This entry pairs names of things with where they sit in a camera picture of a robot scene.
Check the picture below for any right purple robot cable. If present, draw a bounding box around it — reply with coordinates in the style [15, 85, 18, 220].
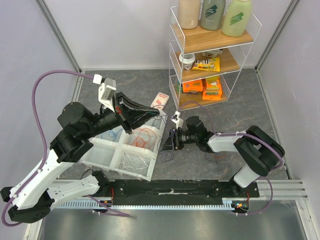
[178, 101, 286, 216]

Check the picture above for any white paper cup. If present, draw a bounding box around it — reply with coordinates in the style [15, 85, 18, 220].
[179, 52, 196, 71]

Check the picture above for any grey-green bottle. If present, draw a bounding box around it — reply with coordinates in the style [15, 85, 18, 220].
[200, 0, 226, 31]

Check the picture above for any light green bottle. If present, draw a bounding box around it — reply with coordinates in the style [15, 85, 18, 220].
[222, 0, 252, 37]

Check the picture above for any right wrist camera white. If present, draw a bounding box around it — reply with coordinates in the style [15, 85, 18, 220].
[170, 110, 184, 129]

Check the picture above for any orange box left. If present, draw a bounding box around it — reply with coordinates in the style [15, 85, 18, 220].
[182, 79, 203, 93]

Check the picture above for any white compartment tray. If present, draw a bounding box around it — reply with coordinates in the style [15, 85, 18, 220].
[79, 110, 167, 181]

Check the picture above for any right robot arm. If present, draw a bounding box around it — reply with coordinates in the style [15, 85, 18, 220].
[160, 116, 285, 197]

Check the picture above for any white yoghurt cup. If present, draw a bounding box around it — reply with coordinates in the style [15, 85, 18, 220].
[201, 49, 223, 58]

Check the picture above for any white wire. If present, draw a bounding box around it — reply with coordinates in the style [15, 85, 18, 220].
[118, 151, 152, 173]

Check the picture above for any orange box stack right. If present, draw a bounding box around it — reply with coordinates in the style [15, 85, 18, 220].
[202, 75, 223, 101]

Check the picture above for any white wire shelf rack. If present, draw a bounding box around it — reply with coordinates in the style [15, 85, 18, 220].
[169, 6, 262, 110]

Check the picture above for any small white pink box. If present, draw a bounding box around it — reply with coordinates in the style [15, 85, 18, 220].
[150, 92, 170, 110]

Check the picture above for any yellow candy bag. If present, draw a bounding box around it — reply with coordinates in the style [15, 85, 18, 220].
[192, 57, 221, 72]

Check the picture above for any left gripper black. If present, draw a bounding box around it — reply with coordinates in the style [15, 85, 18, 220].
[82, 91, 161, 139]

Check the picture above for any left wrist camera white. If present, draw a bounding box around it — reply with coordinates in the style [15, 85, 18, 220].
[92, 74, 117, 112]

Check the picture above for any beige bottle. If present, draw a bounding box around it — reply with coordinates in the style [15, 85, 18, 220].
[177, 0, 201, 30]

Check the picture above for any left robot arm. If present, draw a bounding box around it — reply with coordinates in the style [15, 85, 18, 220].
[0, 92, 160, 227]

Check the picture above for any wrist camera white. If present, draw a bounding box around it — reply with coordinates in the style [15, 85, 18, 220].
[170, 110, 184, 129]
[92, 74, 117, 112]

